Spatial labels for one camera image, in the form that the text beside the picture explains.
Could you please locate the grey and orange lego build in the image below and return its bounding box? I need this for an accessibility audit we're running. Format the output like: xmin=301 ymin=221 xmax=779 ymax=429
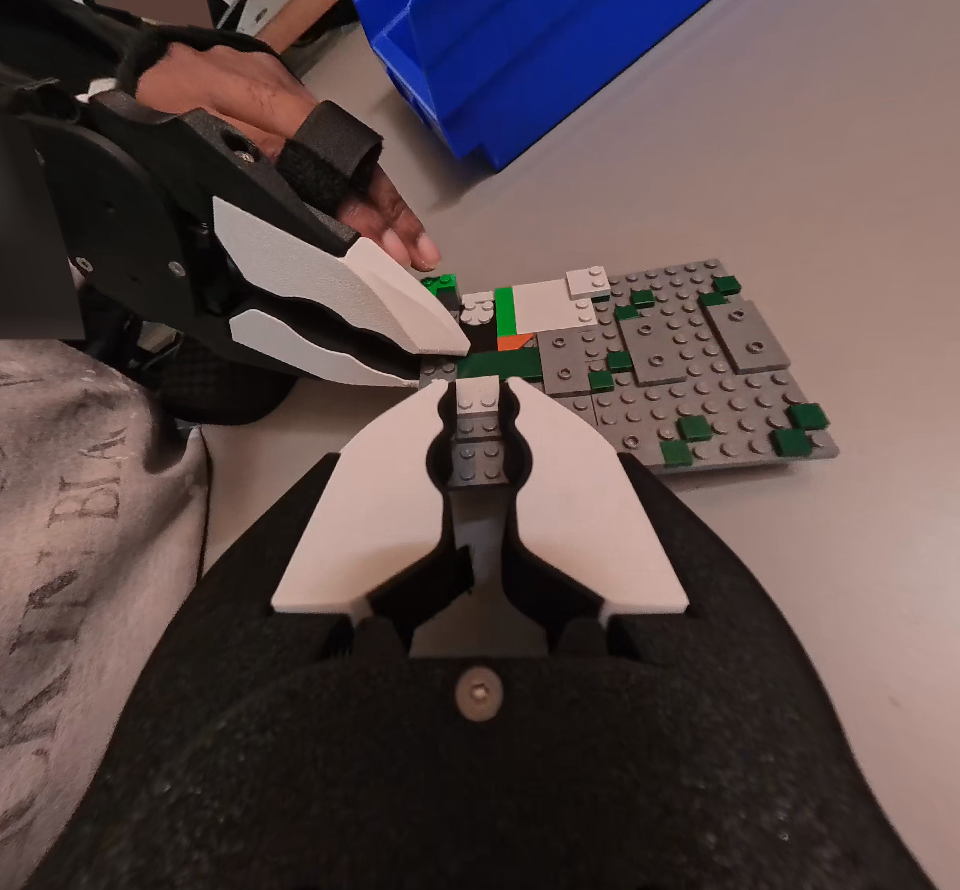
xmin=418 ymin=259 xmax=840 ymax=488

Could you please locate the black office chair seat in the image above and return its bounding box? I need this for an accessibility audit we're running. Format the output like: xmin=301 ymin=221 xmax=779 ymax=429
xmin=138 ymin=335 xmax=295 ymax=428

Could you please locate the black jacket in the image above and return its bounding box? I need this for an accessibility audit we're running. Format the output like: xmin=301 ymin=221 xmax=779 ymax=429
xmin=0 ymin=0 xmax=144 ymax=100

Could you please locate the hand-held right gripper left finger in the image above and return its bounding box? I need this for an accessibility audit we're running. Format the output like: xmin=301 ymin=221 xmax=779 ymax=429
xmin=270 ymin=380 xmax=475 ymax=617

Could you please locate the person's left hand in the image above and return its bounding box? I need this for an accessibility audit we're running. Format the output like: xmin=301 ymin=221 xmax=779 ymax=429
xmin=135 ymin=43 xmax=444 ymax=272

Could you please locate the wooden office desk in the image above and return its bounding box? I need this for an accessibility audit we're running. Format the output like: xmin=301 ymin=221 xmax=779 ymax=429
xmin=251 ymin=0 xmax=363 ymax=56

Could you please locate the grey spotted sweatshirt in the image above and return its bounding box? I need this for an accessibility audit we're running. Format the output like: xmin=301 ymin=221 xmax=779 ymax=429
xmin=0 ymin=339 xmax=213 ymax=884

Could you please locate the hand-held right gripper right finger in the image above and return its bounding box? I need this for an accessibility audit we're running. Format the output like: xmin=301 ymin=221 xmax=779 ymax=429
xmin=504 ymin=377 xmax=691 ymax=617

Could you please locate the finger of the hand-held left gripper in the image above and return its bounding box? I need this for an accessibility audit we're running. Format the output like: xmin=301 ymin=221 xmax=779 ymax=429
xmin=212 ymin=196 xmax=474 ymax=359
xmin=228 ymin=307 xmax=423 ymax=390

